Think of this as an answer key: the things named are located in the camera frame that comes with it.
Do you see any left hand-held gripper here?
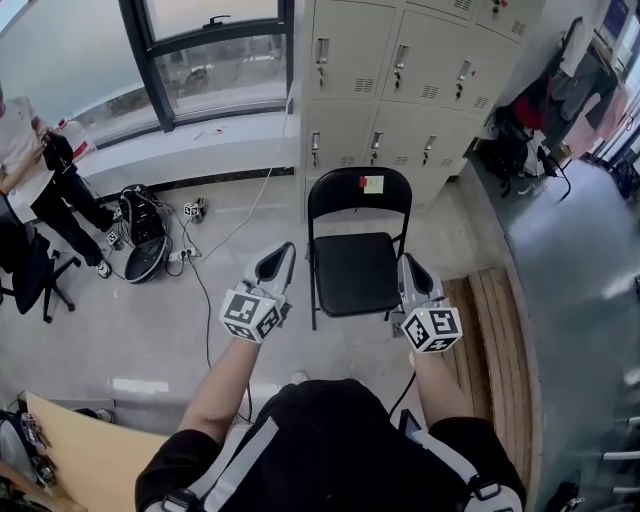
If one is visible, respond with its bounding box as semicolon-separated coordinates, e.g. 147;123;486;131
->
218;241;298;345

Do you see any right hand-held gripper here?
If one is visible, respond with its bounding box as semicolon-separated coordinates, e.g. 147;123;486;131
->
390;251;463;356

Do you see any black folding chair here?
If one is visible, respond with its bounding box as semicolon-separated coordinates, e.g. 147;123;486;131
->
305;166;414;332

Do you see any person's left forearm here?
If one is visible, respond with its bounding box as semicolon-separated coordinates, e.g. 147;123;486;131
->
178;335;261;444

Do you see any person's right forearm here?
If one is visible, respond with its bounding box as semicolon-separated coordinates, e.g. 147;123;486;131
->
413;349;476;431

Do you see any black office chair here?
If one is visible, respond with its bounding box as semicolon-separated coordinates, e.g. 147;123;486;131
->
0;219;82;324

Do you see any wooden slat pallet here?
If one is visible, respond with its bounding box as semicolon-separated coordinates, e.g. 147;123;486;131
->
442;269;544;489

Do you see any phone with blue screen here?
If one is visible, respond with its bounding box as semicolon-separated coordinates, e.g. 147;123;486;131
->
397;408;426;444

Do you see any black backpack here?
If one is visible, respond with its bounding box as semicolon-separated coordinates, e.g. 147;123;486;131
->
482;107;531;196

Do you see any person's black clothed body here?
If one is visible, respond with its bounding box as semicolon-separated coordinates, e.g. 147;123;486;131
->
134;378;527;512

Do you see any grey metal locker cabinet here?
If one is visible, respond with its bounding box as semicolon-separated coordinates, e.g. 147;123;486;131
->
298;0;546;221

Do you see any clear plastic bottle red label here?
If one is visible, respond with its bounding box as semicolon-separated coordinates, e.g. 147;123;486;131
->
57;118;97;161

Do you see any black bag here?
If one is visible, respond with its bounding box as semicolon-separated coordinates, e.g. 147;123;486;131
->
544;479;586;512

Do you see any white metal rack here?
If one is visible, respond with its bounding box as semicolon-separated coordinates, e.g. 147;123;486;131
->
599;414;640;496

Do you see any white floor cable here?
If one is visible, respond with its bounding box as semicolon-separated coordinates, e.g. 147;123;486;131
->
202;167;275;261

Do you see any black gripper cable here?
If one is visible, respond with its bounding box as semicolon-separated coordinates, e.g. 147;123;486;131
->
388;370;419;419

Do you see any black window frame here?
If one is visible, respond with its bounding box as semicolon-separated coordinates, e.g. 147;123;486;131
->
117;0;296;134

